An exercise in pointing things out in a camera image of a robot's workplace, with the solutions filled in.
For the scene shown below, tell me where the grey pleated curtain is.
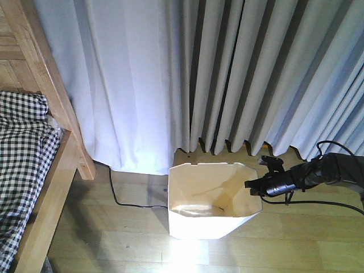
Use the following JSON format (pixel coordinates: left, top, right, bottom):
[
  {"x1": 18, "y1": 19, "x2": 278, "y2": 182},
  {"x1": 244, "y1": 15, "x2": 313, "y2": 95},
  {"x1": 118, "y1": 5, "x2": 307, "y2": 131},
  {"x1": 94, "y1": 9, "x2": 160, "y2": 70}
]
[{"x1": 34, "y1": 1, "x2": 363, "y2": 175}]

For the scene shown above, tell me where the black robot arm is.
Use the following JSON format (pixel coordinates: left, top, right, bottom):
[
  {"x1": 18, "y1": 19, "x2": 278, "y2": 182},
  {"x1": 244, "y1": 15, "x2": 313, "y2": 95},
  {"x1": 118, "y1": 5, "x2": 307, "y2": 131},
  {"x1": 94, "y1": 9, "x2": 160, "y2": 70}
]
[{"x1": 245, "y1": 153, "x2": 363, "y2": 197}]

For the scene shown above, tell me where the wooden bed frame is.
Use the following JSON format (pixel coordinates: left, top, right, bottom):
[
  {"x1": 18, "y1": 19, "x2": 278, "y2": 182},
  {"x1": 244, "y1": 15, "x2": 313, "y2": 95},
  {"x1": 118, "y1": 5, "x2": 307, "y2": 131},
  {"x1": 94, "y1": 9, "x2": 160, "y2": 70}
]
[{"x1": 1, "y1": 1, "x2": 96, "y2": 272}]

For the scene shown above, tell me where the black white checkered bedding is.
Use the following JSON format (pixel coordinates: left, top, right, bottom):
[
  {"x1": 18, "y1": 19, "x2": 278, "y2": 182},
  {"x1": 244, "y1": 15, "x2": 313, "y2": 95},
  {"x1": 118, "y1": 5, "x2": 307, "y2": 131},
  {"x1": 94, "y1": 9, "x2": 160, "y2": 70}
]
[{"x1": 1, "y1": 91, "x2": 60, "y2": 272}]

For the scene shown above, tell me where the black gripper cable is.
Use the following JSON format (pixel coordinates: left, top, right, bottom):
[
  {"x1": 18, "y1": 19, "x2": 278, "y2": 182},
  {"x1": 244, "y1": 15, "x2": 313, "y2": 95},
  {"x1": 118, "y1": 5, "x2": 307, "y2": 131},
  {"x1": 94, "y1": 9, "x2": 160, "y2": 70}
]
[{"x1": 260, "y1": 140, "x2": 364, "y2": 217}]

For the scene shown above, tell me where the white trash bin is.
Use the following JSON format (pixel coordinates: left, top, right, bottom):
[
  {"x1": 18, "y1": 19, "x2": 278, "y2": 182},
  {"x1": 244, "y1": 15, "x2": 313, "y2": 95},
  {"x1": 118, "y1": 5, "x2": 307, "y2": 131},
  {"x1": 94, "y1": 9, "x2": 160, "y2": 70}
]
[{"x1": 168, "y1": 163, "x2": 262, "y2": 239}]

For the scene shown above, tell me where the black floor power cord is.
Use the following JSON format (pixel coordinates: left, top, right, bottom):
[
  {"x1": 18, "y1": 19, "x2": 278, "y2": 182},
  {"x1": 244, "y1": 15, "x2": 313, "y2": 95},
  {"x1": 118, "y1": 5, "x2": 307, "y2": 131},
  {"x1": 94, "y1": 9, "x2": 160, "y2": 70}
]
[{"x1": 109, "y1": 166, "x2": 169, "y2": 209}]

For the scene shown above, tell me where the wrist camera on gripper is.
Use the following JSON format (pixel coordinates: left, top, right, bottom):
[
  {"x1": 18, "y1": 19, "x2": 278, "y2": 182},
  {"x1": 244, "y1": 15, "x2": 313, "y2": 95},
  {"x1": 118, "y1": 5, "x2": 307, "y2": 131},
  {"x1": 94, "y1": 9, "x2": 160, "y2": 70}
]
[{"x1": 258, "y1": 155, "x2": 284, "y2": 173}]

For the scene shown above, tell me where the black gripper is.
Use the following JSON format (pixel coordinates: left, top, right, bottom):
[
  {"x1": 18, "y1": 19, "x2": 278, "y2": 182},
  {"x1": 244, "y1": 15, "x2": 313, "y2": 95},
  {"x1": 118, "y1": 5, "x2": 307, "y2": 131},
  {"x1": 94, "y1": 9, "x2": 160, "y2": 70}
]
[{"x1": 245, "y1": 171, "x2": 297, "y2": 197}]

